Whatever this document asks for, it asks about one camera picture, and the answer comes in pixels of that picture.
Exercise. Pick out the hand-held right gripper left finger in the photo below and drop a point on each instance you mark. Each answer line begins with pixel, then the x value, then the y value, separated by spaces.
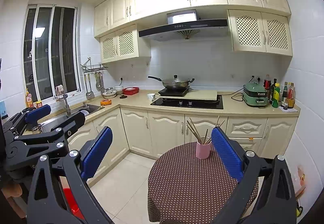
pixel 97 150

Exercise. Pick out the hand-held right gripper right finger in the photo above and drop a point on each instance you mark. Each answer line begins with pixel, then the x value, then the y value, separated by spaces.
pixel 227 153

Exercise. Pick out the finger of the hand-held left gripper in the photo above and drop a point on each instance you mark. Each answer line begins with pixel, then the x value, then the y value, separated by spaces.
pixel 76 120
pixel 38 113

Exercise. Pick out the pink cup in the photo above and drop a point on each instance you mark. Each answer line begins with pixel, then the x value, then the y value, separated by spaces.
pixel 203 150

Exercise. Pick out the group of wooden chopsticks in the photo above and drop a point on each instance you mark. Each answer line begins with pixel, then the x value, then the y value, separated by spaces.
pixel 198 136

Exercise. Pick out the person's left hand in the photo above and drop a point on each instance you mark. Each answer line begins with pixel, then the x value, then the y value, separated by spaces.
pixel 12 191

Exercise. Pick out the steel pot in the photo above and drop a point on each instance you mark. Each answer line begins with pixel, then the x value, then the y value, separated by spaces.
pixel 84 113

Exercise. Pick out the orange dish soap bottle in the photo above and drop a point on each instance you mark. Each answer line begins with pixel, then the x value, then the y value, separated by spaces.
pixel 29 101

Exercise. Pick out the small cup with spoon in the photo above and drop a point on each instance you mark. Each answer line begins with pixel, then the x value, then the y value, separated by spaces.
pixel 36 129

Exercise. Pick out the steel faucet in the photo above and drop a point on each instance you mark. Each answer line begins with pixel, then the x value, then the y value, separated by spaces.
pixel 67 106

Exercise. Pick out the stainless steel sink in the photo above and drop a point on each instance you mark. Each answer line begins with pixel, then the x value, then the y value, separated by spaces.
pixel 88 108

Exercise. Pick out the orange packet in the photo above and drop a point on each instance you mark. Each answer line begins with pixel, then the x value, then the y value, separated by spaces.
pixel 105 102

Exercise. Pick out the steel ladle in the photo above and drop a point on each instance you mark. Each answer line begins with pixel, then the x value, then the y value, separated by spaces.
pixel 98 86

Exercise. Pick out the stack of bowls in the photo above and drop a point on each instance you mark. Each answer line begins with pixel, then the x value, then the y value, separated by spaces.
pixel 109 94

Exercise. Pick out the white bowls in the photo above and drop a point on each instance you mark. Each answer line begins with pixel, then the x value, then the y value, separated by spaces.
pixel 118 89

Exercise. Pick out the brown polka dot tablecloth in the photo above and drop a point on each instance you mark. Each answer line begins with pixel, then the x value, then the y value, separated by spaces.
pixel 182 188

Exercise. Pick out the red plastic stool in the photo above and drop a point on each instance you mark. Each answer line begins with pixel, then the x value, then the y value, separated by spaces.
pixel 70 203

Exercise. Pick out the red plastic basket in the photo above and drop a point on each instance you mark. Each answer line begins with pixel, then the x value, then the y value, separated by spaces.
pixel 130 91

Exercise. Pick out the black glass gas hob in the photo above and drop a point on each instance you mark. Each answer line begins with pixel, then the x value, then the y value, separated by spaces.
pixel 187 105

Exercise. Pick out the green electric cooker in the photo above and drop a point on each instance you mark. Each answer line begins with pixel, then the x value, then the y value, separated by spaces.
pixel 255 96

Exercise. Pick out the beige board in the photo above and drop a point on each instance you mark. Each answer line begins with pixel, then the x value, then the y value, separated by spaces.
pixel 202 94

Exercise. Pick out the cream base cabinets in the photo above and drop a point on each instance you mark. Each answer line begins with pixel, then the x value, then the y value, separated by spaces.
pixel 164 132

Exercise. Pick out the sliding window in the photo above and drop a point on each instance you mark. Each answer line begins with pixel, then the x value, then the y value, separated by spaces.
pixel 60 49

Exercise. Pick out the green yellow bottle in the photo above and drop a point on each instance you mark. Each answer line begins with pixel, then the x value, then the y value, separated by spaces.
pixel 276 96

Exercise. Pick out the dark glass bottle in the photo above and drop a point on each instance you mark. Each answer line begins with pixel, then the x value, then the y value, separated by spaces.
pixel 272 92

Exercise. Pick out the white mug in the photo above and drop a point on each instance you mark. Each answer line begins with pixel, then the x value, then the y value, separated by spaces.
pixel 151 97

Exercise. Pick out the red can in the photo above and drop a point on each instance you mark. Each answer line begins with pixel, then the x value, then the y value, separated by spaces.
pixel 267 85

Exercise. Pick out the black induction cooker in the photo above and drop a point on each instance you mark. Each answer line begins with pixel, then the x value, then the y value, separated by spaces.
pixel 172 92

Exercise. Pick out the steel wok with lid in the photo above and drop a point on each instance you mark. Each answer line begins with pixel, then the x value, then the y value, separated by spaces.
pixel 176 84

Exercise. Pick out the cream lattice door cabinet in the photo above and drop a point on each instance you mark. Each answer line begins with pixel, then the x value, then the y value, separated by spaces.
pixel 125 44
pixel 249 30

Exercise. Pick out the black range hood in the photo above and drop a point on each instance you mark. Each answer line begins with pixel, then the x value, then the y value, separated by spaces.
pixel 182 29

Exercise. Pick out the metal wall utensil rack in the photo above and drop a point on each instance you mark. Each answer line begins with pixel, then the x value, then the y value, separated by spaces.
pixel 95 68

